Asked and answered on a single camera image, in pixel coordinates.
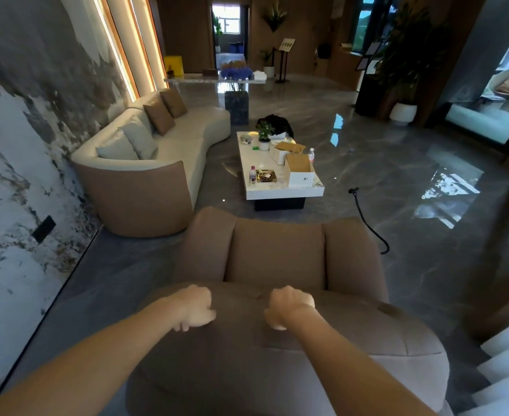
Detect white low bench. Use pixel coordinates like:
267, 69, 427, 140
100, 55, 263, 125
444, 103, 509, 146

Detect framed floor sign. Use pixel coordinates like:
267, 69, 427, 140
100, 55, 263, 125
355, 40, 384, 73

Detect marble console table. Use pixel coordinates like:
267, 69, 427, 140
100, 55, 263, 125
164, 73, 267, 126

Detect small potted green plant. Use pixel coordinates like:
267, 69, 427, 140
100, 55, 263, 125
255, 120, 276, 152

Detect cream curved sofa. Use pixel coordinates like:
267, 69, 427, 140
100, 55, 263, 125
71, 88, 232, 238

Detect person's right forearm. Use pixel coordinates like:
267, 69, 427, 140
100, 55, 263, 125
281, 304, 438, 416

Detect brown upholstered armchair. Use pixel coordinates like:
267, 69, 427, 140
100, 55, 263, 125
125, 206, 450, 416

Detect open white cardboard box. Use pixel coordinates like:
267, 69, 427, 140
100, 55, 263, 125
284, 153, 316, 188

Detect person's left hand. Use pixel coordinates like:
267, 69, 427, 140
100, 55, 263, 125
168, 284, 217, 333

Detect person's right hand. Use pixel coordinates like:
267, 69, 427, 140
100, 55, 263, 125
263, 285, 316, 331

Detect blue flower bouquet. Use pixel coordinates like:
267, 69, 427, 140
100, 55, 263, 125
220, 60, 254, 81

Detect person's left forearm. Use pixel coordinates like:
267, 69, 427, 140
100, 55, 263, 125
0, 296, 181, 416

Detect tall spiky green plant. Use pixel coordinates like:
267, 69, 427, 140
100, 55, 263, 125
262, 1, 288, 33

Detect large plant in white pot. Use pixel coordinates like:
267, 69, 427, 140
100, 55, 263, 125
372, 2, 452, 126

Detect open brown-flap cardboard box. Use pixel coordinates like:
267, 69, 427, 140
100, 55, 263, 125
270, 141, 307, 166

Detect brown cushion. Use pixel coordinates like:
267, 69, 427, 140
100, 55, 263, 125
159, 87, 188, 119
143, 99, 176, 136

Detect black hose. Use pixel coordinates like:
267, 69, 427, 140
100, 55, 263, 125
348, 187, 390, 255

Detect white stair steps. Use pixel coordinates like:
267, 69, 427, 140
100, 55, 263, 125
457, 313, 509, 416

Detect white marble coffee table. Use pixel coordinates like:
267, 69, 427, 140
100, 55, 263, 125
236, 131, 325, 212

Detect black bag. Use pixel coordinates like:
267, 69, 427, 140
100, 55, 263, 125
256, 114, 295, 139

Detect grey cushion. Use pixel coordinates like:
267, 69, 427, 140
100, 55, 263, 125
119, 115, 159, 161
96, 128, 140, 161

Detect black sign stand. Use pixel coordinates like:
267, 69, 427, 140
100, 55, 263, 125
273, 37, 297, 84

